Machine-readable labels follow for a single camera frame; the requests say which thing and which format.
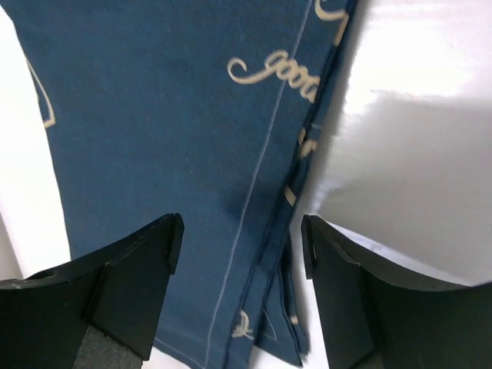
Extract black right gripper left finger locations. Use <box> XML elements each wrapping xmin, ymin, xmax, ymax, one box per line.
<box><xmin>1</xmin><ymin>214</ymin><xmax>184</xmax><ymax>368</ymax></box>

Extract blue whale placemat cloth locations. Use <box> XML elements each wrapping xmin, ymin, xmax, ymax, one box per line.
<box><xmin>2</xmin><ymin>0</ymin><xmax>357</xmax><ymax>368</ymax></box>

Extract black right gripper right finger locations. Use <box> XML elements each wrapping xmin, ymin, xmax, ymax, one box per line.
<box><xmin>301</xmin><ymin>215</ymin><xmax>491</xmax><ymax>368</ymax></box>

